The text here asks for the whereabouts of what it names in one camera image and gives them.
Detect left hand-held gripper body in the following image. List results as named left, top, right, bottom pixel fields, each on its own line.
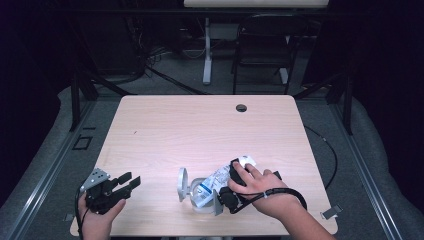
left=79, top=167, right=132, bottom=216

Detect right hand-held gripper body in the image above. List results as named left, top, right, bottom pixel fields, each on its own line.
left=212, top=185, right=250, bottom=216

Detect blue and white pouch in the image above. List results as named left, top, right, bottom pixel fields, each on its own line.
left=194, top=154, right=258, bottom=208

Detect clear jar with white lid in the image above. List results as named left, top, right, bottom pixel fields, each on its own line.
left=176, top=166, right=222, bottom=215

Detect person's right hand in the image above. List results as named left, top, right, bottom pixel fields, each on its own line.
left=227, top=160, right=302, bottom=222

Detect person's left hand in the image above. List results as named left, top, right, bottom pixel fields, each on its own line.
left=77, top=192, right=128, bottom=240

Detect black metal stand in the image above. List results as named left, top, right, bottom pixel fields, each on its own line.
left=68, top=70, right=138, bottom=133
left=293, top=70, right=354, bottom=136

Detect black folding chair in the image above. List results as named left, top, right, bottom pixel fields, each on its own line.
left=231, top=13, right=310, bottom=96

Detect white desk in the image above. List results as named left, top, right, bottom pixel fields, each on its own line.
left=183, top=0, right=330, bottom=86

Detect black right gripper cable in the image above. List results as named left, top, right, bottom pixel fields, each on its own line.
left=231, top=187, right=309, bottom=215

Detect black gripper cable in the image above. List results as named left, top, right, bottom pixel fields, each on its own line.
left=231, top=187, right=309, bottom=215
left=74, top=185, right=92, bottom=240

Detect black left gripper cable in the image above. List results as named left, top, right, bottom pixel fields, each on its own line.
left=74, top=185, right=92, bottom=240

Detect black floor socket frame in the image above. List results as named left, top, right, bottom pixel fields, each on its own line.
left=71, top=134, right=94, bottom=151

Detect aluminium floor rail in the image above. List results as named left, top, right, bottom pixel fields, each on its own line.
left=2, top=99, right=98, bottom=240
left=327, top=99, right=405, bottom=240

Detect thin black floor cable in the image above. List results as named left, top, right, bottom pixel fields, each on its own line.
left=303, top=124, right=340, bottom=192

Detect thick black floor cable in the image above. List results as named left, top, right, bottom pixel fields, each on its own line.
left=145, top=64, right=210, bottom=96

